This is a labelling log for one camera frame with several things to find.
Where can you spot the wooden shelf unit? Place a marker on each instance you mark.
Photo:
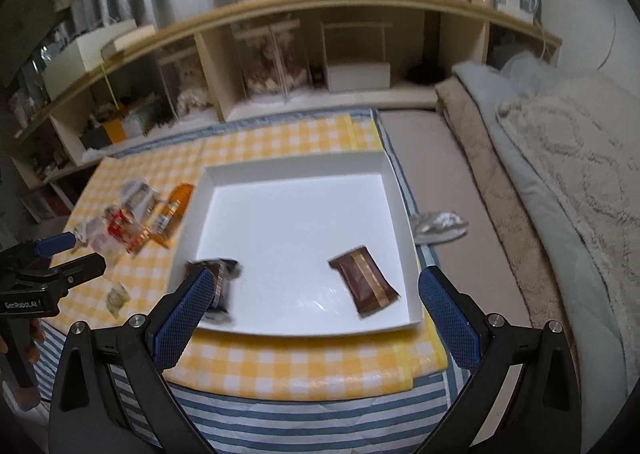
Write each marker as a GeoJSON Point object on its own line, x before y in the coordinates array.
{"type": "Point", "coordinates": [310, 17]}

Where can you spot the beige mattress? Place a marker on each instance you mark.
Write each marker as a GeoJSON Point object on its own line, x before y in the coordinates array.
{"type": "Point", "coordinates": [450, 194]}

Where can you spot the white dress doll case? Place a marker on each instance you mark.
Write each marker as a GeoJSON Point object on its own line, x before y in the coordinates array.
{"type": "Point", "coordinates": [187, 89]}

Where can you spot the green pastry packet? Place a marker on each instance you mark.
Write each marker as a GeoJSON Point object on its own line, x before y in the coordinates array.
{"type": "Point", "coordinates": [118, 301]}

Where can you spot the yellow checkered tablecloth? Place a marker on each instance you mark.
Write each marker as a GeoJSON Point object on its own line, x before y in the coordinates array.
{"type": "Point", "coordinates": [280, 144]}

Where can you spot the red twisted dough packet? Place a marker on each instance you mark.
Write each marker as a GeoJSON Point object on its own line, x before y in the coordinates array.
{"type": "Point", "coordinates": [122, 226]}

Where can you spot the person's left hand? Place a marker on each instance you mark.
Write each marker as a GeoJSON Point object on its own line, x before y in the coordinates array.
{"type": "Point", "coordinates": [37, 341]}

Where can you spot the pink pastry packet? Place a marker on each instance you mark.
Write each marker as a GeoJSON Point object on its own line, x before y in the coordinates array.
{"type": "Point", "coordinates": [97, 241]}

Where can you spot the black and white snack packet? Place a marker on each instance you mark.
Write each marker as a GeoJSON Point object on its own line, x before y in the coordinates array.
{"type": "Point", "coordinates": [136, 196]}

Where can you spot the white storage box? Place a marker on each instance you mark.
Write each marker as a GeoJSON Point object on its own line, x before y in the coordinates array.
{"type": "Point", "coordinates": [357, 74]}

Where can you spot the black fuzzy object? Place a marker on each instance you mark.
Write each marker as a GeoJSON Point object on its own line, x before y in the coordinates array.
{"type": "Point", "coordinates": [425, 73]}

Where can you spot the tissue box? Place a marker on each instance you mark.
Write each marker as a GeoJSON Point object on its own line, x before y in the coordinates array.
{"type": "Point", "coordinates": [139, 122]}

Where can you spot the yellow and dark box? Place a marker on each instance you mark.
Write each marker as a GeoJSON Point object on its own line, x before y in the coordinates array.
{"type": "Point", "coordinates": [107, 133]}

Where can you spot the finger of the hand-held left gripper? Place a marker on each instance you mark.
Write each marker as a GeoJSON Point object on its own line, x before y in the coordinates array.
{"type": "Point", "coordinates": [55, 243]}
{"type": "Point", "coordinates": [80, 270]}

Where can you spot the grey blanket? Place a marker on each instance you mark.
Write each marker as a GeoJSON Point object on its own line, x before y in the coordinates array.
{"type": "Point", "coordinates": [530, 144]}

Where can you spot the white textured box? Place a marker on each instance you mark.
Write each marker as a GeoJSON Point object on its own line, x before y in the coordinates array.
{"type": "Point", "coordinates": [80, 59]}

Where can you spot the orange snack packet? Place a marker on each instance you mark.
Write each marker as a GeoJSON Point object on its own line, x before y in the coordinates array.
{"type": "Point", "coordinates": [172, 214]}

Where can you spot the wooden frame stand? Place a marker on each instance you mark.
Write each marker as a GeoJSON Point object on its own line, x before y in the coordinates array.
{"type": "Point", "coordinates": [355, 27]}

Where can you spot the red dress doll case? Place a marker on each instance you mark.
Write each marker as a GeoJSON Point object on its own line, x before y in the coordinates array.
{"type": "Point", "coordinates": [272, 64]}

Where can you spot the yellow-green ribbon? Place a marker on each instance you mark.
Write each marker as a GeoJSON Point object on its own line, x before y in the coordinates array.
{"type": "Point", "coordinates": [110, 84]}

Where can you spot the crumpled clear wrapper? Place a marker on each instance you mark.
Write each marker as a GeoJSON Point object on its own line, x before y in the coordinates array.
{"type": "Point", "coordinates": [437, 225]}

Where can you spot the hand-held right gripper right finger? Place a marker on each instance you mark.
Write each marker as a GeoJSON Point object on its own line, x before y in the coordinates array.
{"type": "Point", "coordinates": [447, 319]}

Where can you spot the dark mooncake packet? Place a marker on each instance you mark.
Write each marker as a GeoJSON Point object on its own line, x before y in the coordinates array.
{"type": "Point", "coordinates": [226, 284]}

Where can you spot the thick book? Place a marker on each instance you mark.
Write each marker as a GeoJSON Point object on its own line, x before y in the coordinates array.
{"type": "Point", "coordinates": [127, 42]}

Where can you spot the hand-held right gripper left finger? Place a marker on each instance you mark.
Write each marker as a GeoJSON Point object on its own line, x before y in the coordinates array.
{"type": "Point", "coordinates": [187, 304]}

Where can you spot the white shallow cardboard box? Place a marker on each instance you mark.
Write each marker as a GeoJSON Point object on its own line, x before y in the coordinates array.
{"type": "Point", "coordinates": [300, 234]}

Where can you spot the brown snack packet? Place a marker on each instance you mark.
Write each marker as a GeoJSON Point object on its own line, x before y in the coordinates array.
{"type": "Point", "coordinates": [365, 279]}

